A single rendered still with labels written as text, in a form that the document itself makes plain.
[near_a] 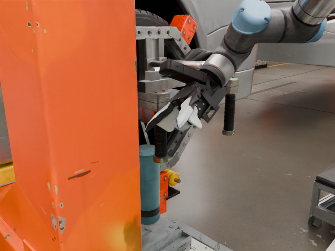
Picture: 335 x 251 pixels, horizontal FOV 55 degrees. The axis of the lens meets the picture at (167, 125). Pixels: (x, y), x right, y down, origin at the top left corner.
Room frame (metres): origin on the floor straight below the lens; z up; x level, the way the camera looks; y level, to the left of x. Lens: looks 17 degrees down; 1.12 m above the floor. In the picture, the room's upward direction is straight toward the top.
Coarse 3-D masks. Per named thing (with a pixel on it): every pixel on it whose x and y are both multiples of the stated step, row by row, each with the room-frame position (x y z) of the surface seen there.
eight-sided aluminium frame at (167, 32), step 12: (144, 36) 1.09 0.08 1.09; (156, 36) 1.13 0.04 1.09; (168, 36) 1.18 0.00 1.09; (180, 36) 1.22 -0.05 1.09; (180, 48) 1.22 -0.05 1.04; (180, 132) 1.29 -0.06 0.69; (192, 132) 1.28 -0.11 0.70; (168, 144) 1.25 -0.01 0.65; (180, 144) 1.22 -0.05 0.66; (168, 156) 1.20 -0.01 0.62
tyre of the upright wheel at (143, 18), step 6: (138, 12) 1.19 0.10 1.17; (144, 12) 1.21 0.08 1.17; (150, 12) 1.24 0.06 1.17; (138, 18) 1.19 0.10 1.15; (144, 18) 1.21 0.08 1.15; (150, 18) 1.23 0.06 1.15; (156, 18) 1.25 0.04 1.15; (138, 24) 1.18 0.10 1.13; (144, 24) 1.20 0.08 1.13; (150, 24) 1.22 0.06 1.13; (156, 24) 1.25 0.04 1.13; (162, 24) 1.27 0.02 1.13; (168, 24) 1.30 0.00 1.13; (174, 132) 1.32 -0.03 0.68
